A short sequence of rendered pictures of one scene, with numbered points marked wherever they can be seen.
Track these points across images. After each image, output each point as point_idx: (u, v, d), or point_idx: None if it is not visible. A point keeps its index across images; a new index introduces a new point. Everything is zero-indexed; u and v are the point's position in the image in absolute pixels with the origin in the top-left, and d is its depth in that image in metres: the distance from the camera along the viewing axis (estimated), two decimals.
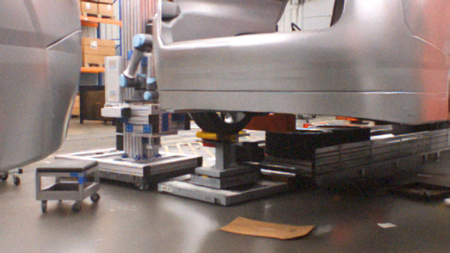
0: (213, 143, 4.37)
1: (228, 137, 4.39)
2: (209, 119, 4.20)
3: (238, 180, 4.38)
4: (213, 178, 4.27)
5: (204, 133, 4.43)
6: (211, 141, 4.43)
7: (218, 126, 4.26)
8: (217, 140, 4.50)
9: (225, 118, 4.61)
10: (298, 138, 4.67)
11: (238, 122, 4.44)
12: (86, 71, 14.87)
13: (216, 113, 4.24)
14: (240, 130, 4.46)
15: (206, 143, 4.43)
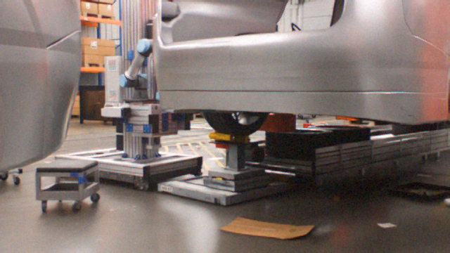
0: (227, 144, 4.26)
1: (242, 138, 4.28)
2: (224, 120, 4.09)
3: (253, 183, 4.27)
4: (227, 181, 4.15)
5: (218, 135, 4.31)
6: (225, 143, 4.32)
7: (233, 126, 4.15)
8: (230, 141, 4.39)
9: (238, 119, 4.50)
10: (298, 138, 4.67)
11: (252, 123, 4.33)
12: (86, 71, 14.87)
13: (230, 114, 4.12)
14: (254, 131, 4.35)
15: (219, 144, 4.32)
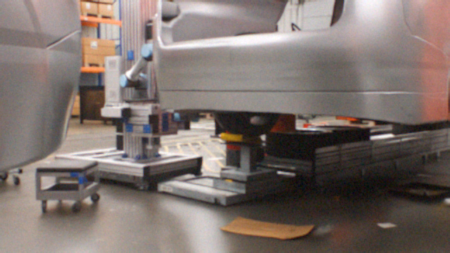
0: (239, 145, 4.20)
1: (255, 139, 4.21)
2: (237, 121, 4.03)
3: (264, 184, 4.19)
4: (238, 183, 4.08)
5: (230, 135, 4.25)
6: (236, 143, 4.26)
7: (246, 128, 4.09)
8: (242, 142, 4.33)
9: (250, 119, 4.44)
10: (298, 138, 4.67)
11: (266, 124, 4.27)
12: (86, 71, 14.87)
13: (243, 115, 4.06)
14: (267, 131, 4.30)
15: (231, 145, 4.26)
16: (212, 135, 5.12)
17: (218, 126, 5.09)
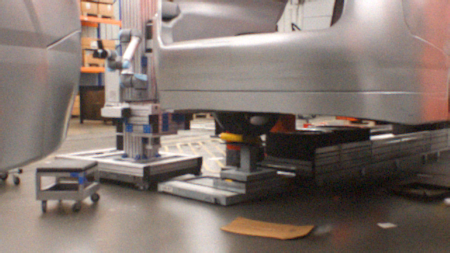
0: (239, 145, 4.20)
1: (255, 139, 4.21)
2: (237, 121, 4.03)
3: (264, 184, 4.19)
4: (238, 183, 4.08)
5: (230, 135, 4.25)
6: (236, 143, 4.26)
7: (246, 128, 4.09)
8: (242, 142, 4.33)
9: (250, 119, 4.44)
10: (298, 138, 4.67)
11: (266, 124, 4.27)
12: (86, 71, 14.87)
13: (243, 115, 4.06)
14: (267, 131, 4.30)
15: (231, 145, 4.26)
16: (212, 135, 5.12)
17: (218, 126, 5.09)
